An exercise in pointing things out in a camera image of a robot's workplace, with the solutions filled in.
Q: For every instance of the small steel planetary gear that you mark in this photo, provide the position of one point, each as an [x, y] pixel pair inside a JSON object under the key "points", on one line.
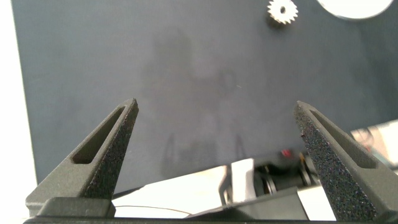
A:
{"points": [[275, 12]]}

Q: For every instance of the dark mat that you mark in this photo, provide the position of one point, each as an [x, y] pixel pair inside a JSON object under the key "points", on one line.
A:
{"points": [[186, 62]]}

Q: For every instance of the round white carrier plate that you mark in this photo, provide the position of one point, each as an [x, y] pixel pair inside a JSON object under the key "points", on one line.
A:
{"points": [[354, 7]]}

